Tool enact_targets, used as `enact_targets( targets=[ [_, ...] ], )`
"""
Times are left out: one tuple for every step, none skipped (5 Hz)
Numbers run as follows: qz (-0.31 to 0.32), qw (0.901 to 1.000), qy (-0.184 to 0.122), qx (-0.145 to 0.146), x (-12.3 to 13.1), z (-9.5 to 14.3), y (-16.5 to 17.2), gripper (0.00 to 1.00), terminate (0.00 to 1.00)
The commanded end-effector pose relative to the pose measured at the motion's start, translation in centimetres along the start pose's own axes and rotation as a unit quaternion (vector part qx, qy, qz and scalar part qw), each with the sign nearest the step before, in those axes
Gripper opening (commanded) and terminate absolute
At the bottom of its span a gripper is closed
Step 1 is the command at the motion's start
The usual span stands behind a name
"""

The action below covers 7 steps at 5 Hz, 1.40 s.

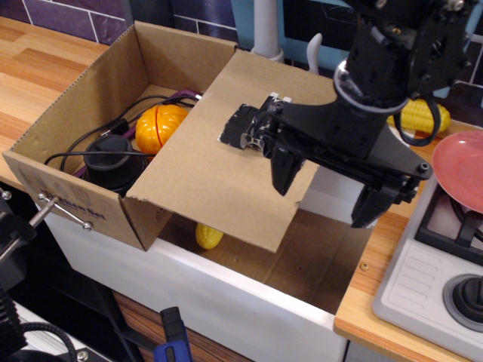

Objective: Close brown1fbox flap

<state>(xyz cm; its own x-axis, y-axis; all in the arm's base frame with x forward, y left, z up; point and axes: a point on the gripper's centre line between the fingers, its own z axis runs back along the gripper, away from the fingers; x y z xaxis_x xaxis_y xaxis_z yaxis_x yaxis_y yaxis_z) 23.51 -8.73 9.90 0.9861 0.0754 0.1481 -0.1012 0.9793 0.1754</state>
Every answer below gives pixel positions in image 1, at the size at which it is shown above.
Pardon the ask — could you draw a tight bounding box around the blue black clamp handle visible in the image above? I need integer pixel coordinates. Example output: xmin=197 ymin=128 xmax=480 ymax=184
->
xmin=153 ymin=307 xmax=193 ymax=362

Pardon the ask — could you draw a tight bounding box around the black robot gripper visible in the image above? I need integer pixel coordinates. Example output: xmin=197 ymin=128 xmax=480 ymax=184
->
xmin=262 ymin=97 xmax=432 ymax=229

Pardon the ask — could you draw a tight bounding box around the black round lid pot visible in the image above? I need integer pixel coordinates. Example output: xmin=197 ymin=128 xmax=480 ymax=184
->
xmin=82 ymin=135 xmax=148 ymax=197

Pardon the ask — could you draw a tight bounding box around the white toy sink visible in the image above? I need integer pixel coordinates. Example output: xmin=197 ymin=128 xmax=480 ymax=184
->
xmin=46 ymin=169 xmax=370 ymax=361

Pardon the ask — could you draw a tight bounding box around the metal clamp screw handle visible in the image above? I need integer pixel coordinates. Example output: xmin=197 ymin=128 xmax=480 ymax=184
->
xmin=30 ymin=193 xmax=93 ymax=232

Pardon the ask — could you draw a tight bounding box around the orange toy pumpkin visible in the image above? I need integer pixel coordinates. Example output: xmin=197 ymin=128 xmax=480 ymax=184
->
xmin=135 ymin=104 xmax=189 ymax=154

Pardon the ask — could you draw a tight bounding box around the pink plastic plate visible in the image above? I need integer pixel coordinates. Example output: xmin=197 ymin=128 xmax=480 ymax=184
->
xmin=432 ymin=130 xmax=482 ymax=213

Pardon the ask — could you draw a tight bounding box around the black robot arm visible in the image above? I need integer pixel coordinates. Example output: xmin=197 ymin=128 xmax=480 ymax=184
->
xmin=246 ymin=1 xmax=478 ymax=228

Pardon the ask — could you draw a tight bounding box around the black clamp mount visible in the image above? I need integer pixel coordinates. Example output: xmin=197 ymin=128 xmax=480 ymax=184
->
xmin=1 ymin=200 xmax=27 ymax=361

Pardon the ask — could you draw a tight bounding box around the black stove knob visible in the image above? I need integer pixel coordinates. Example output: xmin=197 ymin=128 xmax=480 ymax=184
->
xmin=443 ymin=274 xmax=482 ymax=333

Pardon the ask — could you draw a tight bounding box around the yellow toy corn on counter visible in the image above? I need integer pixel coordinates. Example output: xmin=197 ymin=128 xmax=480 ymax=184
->
xmin=401 ymin=100 xmax=451 ymax=133

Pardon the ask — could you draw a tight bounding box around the black braided cable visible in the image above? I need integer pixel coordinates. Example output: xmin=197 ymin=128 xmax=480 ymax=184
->
xmin=18 ymin=321 xmax=80 ymax=362

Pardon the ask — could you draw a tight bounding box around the brown cardboard box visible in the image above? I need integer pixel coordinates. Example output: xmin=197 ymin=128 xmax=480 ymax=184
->
xmin=4 ymin=23 xmax=335 ymax=252

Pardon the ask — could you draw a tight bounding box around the grey toy stove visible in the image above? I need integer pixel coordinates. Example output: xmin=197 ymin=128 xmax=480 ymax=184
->
xmin=373 ymin=179 xmax=482 ymax=361

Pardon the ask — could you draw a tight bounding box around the black stove burner grate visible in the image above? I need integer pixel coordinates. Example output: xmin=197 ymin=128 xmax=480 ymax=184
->
xmin=414 ymin=183 xmax=482 ymax=265

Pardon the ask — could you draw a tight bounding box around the yellow toy corn in sink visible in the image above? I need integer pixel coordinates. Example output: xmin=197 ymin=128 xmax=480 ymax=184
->
xmin=195 ymin=223 xmax=224 ymax=250

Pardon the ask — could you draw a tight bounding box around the white toy faucet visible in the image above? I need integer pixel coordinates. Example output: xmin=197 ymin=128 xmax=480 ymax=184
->
xmin=251 ymin=0 xmax=323 ymax=75

